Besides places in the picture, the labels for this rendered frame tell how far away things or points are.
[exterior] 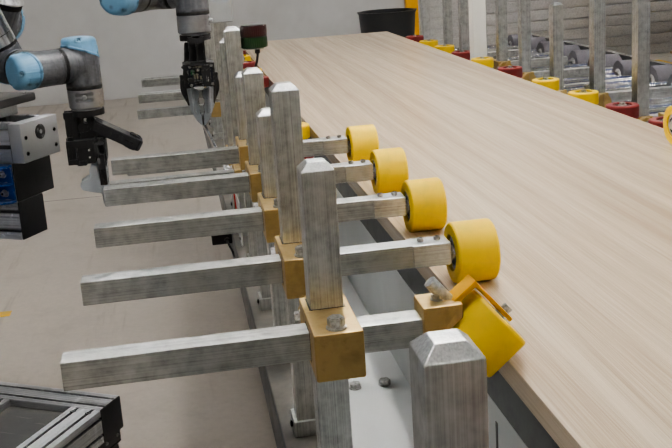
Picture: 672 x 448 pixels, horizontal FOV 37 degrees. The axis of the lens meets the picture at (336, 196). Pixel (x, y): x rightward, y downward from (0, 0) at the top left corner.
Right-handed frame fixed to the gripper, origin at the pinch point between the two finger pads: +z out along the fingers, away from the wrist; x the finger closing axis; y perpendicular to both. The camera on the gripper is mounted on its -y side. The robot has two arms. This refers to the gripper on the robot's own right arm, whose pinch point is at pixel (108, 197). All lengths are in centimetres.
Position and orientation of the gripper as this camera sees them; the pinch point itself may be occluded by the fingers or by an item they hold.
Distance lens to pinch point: 228.0
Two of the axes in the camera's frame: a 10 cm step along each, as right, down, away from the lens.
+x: 1.6, 2.3, -9.6
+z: 0.6, 9.7, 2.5
